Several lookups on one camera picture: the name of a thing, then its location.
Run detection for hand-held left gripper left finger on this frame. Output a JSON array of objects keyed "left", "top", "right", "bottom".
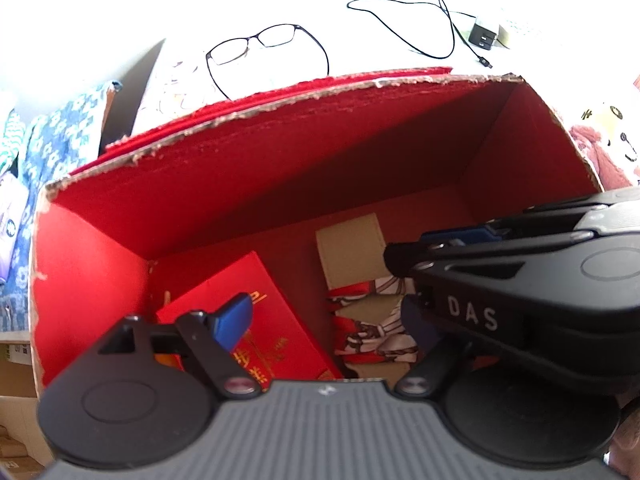
[{"left": 97, "top": 292, "right": 263, "bottom": 401}]

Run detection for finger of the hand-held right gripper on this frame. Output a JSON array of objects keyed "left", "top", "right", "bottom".
[
  {"left": 421, "top": 195, "right": 608, "bottom": 247},
  {"left": 384, "top": 232, "right": 596, "bottom": 286}
]

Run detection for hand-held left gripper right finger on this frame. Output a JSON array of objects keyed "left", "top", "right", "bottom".
[{"left": 394, "top": 294, "right": 468, "bottom": 402}]

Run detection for small red gift box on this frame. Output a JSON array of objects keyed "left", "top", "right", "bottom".
[{"left": 156, "top": 251, "right": 343, "bottom": 391}]

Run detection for beige box with patterned scarf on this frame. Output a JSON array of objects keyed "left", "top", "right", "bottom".
[{"left": 315, "top": 212, "right": 421, "bottom": 378}]

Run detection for red cardboard box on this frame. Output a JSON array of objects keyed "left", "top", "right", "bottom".
[{"left": 29, "top": 66, "right": 606, "bottom": 401}]

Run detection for yellow tiger plush toy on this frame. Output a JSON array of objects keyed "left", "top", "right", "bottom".
[{"left": 580, "top": 100, "right": 640, "bottom": 176}]

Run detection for black charger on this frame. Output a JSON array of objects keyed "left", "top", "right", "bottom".
[{"left": 467, "top": 16, "right": 501, "bottom": 51}]

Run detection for purple tissue pack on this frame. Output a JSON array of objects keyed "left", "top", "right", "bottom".
[{"left": 0, "top": 172, "right": 30, "bottom": 281}]

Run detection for blue floral towel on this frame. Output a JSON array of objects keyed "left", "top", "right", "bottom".
[{"left": 0, "top": 82, "right": 123, "bottom": 331}]

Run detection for black eyeglasses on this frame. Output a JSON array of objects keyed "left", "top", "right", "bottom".
[{"left": 205, "top": 23, "right": 331, "bottom": 101}]

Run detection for green striped garment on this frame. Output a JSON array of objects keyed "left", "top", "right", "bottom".
[{"left": 0, "top": 110, "right": 26, "bottom": 171}]

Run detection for black charging cable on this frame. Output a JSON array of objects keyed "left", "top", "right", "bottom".
[{"left": 346, "top": 0, "right": 496, "bottom": 68}]

